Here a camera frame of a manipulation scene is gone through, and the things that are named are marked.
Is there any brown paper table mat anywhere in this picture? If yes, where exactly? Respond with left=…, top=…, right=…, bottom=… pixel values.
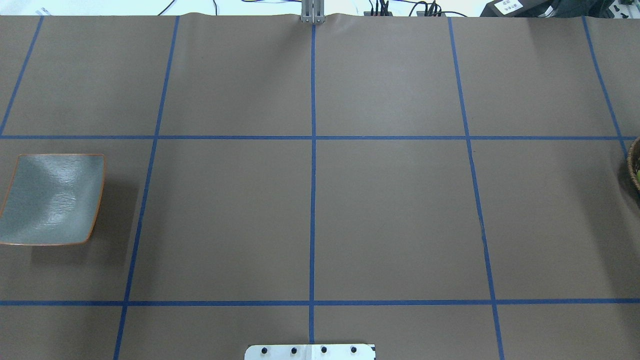
left=1, top=13, right=639, bottom=360

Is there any aluminium frame post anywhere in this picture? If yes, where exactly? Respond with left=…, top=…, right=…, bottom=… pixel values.
left=300, top=0, right=326, bottom=25

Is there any brown wicker basket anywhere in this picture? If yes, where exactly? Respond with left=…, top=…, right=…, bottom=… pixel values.
left=626, top=137, right=640, bottom=194

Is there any grey square ceramic plate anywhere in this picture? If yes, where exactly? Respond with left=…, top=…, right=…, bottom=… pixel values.
left=0, top=153, right=106, bottom=247

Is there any black box with label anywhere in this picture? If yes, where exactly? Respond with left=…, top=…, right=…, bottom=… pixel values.
left=480, top=0, right=554, bottom=18

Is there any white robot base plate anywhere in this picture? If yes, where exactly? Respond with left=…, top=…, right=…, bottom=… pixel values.
left=244, top=343, right=377, bottom=360

